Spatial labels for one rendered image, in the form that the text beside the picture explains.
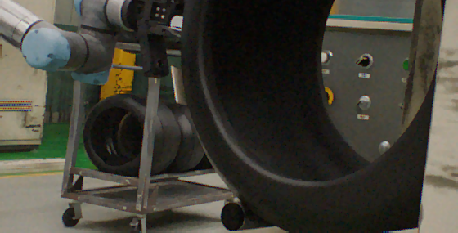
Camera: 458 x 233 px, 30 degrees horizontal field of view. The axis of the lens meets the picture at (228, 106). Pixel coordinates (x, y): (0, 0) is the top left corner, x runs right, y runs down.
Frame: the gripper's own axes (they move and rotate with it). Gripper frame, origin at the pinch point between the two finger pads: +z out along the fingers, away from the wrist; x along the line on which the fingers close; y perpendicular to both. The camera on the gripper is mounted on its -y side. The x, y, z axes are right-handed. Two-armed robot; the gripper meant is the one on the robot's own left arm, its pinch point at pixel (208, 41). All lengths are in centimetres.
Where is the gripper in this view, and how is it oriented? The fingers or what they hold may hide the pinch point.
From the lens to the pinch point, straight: 151.8
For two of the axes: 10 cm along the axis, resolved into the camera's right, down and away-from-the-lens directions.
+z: 7.2, 2.2, -6.6
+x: 6.7, 0.3, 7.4
